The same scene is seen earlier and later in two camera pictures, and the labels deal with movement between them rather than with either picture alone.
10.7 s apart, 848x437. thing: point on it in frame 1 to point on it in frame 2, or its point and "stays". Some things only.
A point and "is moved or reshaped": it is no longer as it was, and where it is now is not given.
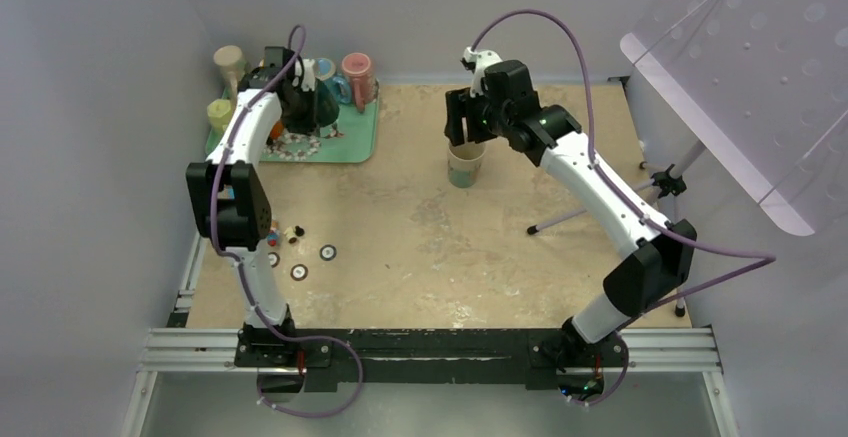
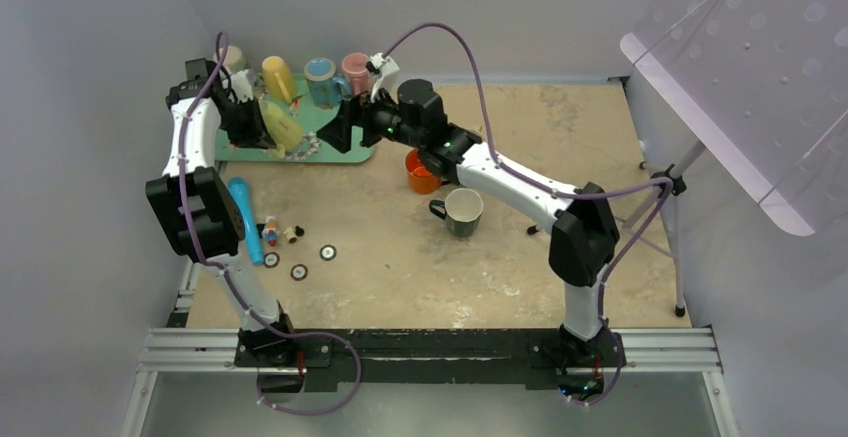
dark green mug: (326, 107) to (461, 211)
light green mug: (219, 113) is moved or reshaped
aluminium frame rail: (185, 349) stays
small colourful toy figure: (273, 233) stays
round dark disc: (274, 259) stays
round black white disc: (328, 252) stays
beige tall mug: (232, 64) stays
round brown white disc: (299, 272) stays
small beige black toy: (293, 232) stays
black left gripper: (305, 126) to (256, 136)
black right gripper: (461, 105) to (339, 133)
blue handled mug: (338, 87) stays
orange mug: (276, 130) to (420, 179)
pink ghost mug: (363, 84) stays
